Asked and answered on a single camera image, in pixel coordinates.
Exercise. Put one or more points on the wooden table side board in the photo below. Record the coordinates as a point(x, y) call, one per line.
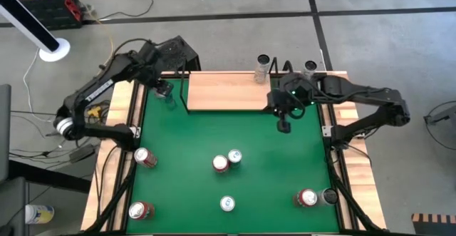
point(360, 179)
point(119, 97)

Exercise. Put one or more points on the white Celsius can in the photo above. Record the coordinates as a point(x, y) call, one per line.
point(310, 65)
point(261, 73)

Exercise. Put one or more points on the orange black striped board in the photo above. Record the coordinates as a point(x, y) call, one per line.
point(434, 217)

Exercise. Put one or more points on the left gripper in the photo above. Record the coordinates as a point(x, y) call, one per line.
point(160, 75)

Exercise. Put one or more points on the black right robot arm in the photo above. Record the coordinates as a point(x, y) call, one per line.
point(356, 88)

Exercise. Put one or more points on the green table mat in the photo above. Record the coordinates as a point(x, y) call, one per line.
point(249, 139)

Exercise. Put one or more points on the yellow connector plug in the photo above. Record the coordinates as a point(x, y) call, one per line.
point(94, 111)

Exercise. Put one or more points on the black perforated metal box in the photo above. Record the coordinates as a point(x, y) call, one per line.
point(180, 50)

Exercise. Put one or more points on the dark can bottom right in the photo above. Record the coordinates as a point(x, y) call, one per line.
point(329, 196)

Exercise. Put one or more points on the blue silver Red Bull can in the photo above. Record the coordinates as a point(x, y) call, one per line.
point(234, 155)
point(227, 203)

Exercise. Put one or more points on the dark grey panel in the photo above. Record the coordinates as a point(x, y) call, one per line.
point(4, 132)

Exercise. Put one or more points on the white yellow canister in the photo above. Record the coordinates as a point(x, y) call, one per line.
point(39, 214)

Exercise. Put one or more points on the white floor stand round base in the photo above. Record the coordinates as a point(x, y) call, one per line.
point(53, 52)

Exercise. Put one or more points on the black case red latches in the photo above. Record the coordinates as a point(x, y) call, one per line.
point(53, 13)

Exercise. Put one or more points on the black floor bar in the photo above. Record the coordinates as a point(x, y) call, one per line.
point(53, 180)

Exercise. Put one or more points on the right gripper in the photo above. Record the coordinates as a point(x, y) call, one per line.
point(279, 102)

